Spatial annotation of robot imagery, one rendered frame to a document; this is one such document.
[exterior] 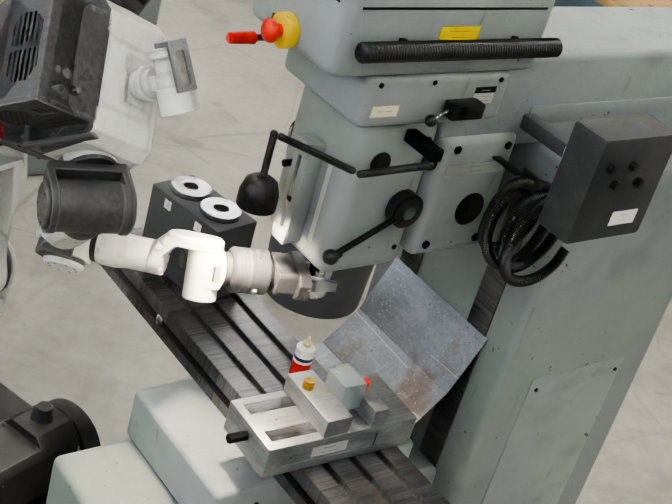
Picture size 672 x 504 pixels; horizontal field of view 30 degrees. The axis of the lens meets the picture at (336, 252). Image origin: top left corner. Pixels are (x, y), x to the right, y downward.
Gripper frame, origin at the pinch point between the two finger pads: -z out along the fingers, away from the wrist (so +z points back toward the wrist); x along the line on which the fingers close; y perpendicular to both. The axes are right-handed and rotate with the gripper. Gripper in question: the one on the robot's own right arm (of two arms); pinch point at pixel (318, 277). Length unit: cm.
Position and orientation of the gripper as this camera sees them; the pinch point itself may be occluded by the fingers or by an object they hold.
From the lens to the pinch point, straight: 244.8
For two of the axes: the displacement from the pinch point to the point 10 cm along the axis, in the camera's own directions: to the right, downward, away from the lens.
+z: -9.4, -0.9, -3.4
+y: -2.6, 8.3, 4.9
